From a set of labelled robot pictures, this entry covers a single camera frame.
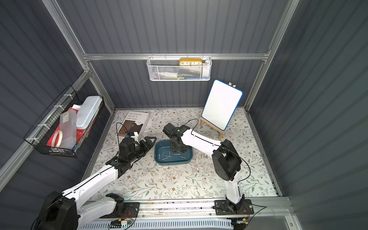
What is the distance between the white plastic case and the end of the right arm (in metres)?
0.38

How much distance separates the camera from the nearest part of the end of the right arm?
63cm

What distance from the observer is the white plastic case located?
707 mm

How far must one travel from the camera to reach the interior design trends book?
1038 mm

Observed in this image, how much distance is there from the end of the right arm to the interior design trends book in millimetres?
382
